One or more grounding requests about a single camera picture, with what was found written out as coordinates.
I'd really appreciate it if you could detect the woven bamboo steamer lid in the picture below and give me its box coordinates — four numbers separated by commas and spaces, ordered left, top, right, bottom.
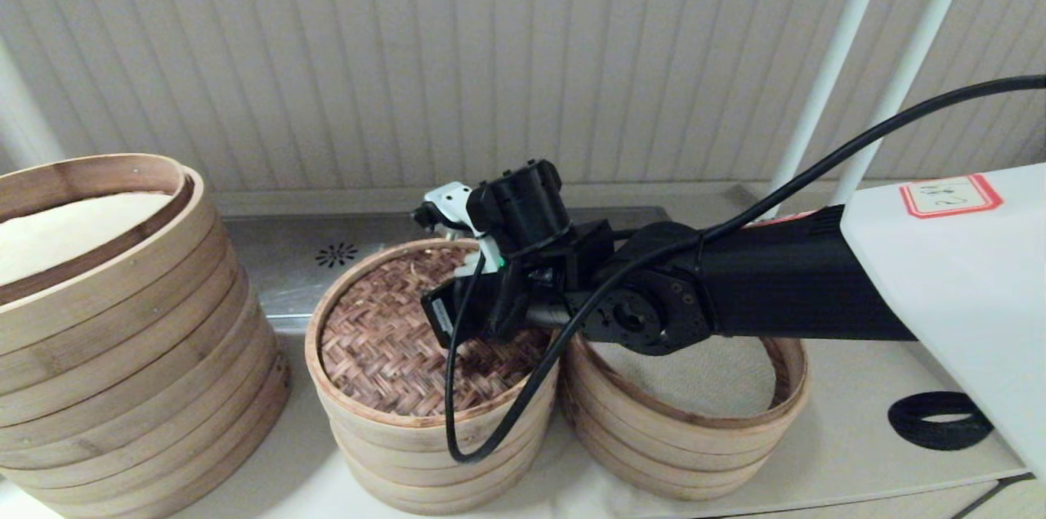
305, 237, 561, 430

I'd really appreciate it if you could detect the black tape roll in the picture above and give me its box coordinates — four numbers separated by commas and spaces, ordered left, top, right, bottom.
887, 391, 995, 452

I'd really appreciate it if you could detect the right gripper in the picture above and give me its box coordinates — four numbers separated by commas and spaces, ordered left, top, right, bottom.
421, 220, 616, 349

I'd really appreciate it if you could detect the white steamer cloth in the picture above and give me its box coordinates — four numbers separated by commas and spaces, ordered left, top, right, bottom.
588, 334, 778, 421
0, 190, 176, 288

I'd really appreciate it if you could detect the small bamboo steamer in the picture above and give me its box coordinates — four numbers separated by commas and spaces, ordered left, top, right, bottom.
327, 368, 560, 517
559, 329, 811, 503

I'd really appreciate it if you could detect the large bamboo steamer stack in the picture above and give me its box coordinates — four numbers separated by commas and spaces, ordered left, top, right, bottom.
0, 153, 292, 519

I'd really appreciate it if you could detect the white pole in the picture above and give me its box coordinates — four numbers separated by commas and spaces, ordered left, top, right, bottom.
829, 0, 985, 208
762, 0, 898, 219

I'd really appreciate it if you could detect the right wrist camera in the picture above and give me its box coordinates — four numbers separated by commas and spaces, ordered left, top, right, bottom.
412, 159, 571, 275

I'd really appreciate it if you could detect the steel drain tray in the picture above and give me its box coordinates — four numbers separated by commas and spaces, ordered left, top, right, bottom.
219, 207, 673, 334

